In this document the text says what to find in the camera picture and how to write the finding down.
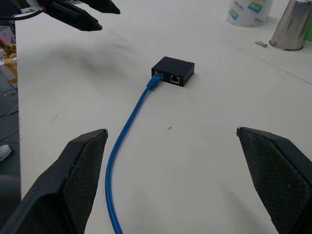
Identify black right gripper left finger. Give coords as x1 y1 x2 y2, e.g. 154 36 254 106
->
0 128 109 234

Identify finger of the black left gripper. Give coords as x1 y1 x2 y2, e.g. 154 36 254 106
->
45 6 103 32
81 0 121 15

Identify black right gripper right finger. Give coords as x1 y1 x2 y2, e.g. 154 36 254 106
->
236 126 312 234

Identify black network adapter box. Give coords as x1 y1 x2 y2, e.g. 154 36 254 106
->
151 56 195 88

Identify white shoe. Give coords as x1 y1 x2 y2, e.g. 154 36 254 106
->
0 144 12 162

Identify yellow clutter pile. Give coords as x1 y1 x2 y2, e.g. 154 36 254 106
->
0 38 18 65

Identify clear plastic box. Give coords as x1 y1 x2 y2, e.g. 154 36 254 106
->
0 63 19 90

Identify white labelled container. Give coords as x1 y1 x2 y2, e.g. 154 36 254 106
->
224 0 274 28

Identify silver metal cup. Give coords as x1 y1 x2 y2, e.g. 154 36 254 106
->
269 0 312 52

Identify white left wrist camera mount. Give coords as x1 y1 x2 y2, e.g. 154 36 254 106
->
27 0 43 11

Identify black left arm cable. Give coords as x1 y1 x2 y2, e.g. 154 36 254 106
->
0 8 44 22

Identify blue Ethernet cable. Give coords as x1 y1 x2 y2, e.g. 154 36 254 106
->
105 71 163 234

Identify thin white floor cable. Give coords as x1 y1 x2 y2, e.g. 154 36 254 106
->
0 89 20 118

